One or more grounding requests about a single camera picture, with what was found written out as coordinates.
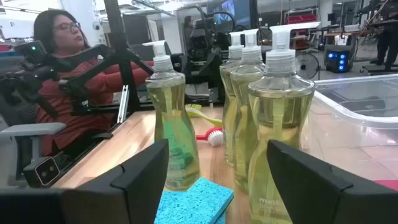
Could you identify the red storage bins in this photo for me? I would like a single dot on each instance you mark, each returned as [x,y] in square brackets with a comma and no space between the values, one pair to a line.
[301,20]

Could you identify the black table-level camera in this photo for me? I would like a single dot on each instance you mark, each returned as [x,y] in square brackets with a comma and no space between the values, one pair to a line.
[46,171]

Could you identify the blue cellulose sponge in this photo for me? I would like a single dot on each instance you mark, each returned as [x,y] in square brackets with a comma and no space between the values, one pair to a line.
[192,202]
[221,219]

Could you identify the black computer blue lights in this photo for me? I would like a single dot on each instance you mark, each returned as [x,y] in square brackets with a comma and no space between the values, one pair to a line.
[337,59]

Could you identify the white floor fan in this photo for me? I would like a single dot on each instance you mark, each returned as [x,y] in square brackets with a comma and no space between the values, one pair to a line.
[307,66]

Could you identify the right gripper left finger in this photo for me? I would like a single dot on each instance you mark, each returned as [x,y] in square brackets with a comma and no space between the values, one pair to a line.
[93,205]

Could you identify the silver frame bracket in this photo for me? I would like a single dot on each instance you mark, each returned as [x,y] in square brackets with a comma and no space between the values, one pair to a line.
[123,104]

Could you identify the grey office chair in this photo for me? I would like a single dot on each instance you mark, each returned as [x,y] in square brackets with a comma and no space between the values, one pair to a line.
[31,129]

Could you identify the red dish brush white bristles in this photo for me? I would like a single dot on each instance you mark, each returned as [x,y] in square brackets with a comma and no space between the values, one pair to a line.
[215,137]

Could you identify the clear pump soap bottle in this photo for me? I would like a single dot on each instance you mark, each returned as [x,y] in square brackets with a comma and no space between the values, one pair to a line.
[244,93]
[172,109]
[226,93]
[280,109]

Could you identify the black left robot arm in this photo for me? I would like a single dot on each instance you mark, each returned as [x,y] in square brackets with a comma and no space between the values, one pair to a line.
[203,46]

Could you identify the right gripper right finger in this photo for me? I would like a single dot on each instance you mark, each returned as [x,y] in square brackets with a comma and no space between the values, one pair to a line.
[326,202]

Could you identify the wall display screen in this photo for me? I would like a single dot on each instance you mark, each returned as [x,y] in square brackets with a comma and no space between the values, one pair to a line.
[236,12]

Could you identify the black aluminium table frame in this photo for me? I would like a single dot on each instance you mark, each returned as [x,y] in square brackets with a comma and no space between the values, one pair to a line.
[121,46]

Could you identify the tall clear plastic bin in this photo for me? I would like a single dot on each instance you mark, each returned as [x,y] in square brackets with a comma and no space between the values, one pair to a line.
[342,115]

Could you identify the person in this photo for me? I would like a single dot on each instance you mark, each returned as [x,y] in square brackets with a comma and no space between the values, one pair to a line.
[62,34]
[188,31]
[387,37]

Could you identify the pink plastic bin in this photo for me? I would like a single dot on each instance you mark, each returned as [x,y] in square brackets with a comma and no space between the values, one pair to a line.
[388,185]

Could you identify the yellow-green dish brush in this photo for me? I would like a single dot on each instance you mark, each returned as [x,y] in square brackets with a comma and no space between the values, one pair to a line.
[202,115]

